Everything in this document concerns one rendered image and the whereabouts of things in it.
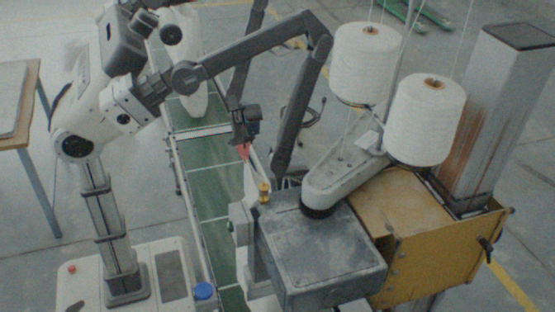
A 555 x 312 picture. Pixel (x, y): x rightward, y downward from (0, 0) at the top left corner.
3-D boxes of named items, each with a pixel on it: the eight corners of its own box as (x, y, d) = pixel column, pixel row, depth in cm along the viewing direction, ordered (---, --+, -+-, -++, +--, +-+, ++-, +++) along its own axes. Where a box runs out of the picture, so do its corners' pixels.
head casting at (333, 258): (246, 263, 125) (245, 190, 106) (324, 243, 132) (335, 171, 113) (281, 362, 104) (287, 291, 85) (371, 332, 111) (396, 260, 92)
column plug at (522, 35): (480, 28, 91) (481, 24, 91) (524, 23, 95) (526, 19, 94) (519, 51, 83) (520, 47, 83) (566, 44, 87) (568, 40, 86)
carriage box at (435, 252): (335, 246, 137) (350, 172, 117) (426, 223, 146) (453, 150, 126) (373, 314, 119) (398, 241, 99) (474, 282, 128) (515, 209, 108)
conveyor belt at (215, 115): (142, 20, 450) (141, 11, 444) (180, 16, 461) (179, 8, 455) (177, 145, 290) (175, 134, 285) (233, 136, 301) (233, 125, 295)
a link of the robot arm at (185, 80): (310, -4, 120) (320, -1, 111) (327, 41, 126) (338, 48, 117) (166, 66, 120) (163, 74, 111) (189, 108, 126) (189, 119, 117)
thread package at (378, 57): (317, 80, 118) (324, 19, 107) (372, 73, 123) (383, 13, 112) (344, 113, 106) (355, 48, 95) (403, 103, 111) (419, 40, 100)
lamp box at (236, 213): (229, 227, 113) (228, 203, 107) (245, 223, 114) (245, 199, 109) (236, 248, 108) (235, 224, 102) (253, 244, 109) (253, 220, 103)
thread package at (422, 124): (369, 134, 99) (383, 68, 88) (422, 125, 103) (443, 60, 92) (404, 177, 88) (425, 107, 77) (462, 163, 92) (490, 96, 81)
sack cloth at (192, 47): (174, 87, 332) (162, -8, 286) (202, 83, 337) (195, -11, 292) (182, 120, 298) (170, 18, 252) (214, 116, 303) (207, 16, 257)
